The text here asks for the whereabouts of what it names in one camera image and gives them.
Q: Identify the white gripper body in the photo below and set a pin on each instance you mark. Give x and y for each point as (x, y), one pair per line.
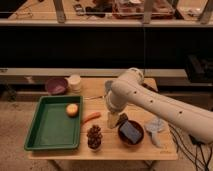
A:
(113, 115)

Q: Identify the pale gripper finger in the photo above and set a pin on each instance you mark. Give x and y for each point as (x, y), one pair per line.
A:
(112, 124)

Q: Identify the black eraser block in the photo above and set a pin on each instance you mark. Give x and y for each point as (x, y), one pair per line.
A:
(122, 118)

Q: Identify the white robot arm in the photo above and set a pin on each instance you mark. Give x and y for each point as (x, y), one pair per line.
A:
(127, 88)

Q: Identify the green plastic tray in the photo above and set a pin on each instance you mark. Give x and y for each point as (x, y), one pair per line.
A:
(51, 127)

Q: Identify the blue sponge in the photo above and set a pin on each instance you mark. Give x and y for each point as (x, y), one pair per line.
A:
(130, 132)

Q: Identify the orange carrot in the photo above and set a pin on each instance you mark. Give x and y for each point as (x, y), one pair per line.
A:
(90, 117)

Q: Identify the dark brown bowl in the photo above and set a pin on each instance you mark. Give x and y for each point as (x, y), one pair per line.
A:
(124, 140)

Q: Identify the brown pine cone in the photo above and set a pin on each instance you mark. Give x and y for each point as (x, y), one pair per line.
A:
(94, 136)

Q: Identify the wooden table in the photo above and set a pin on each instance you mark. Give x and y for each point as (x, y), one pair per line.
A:
(112, 148)

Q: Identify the grey blue cup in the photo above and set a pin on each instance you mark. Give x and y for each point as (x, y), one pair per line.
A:
(108, 86)

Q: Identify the yellow apple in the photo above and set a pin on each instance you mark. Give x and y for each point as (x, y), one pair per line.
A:
(72, 110)

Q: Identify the white cup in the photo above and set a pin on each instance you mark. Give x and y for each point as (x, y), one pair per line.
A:
(75, 83)

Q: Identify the purple bowl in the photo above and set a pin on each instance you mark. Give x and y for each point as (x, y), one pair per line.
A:
(56, 86)

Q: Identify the black handled tool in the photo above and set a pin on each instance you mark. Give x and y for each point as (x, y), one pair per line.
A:
(149, 87)

